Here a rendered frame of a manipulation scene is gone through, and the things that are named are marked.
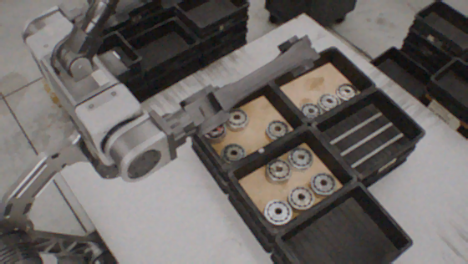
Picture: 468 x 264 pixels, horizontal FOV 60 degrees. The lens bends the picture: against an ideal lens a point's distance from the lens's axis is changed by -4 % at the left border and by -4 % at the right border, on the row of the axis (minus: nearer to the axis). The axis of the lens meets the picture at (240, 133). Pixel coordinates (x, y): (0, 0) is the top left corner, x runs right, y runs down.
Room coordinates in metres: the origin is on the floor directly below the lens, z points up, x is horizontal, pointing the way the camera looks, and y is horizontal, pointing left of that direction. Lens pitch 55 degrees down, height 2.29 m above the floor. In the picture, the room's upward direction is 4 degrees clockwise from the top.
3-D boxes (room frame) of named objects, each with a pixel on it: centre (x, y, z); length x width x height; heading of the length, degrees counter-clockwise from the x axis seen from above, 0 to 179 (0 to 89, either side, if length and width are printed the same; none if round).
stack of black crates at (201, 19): (2.15, 0.24, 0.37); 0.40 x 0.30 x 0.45; 133
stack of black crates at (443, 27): (2.18, -1.32, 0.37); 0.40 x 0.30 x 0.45; 43
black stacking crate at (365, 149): (1.01, -0.53, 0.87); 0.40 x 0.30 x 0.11; 127
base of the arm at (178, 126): (0.58, 0.16, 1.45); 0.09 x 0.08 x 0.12; 43
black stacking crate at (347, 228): (0.53, -0.39, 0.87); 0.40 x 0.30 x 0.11; 127
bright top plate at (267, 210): (0.65, -0.16, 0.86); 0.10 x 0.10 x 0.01
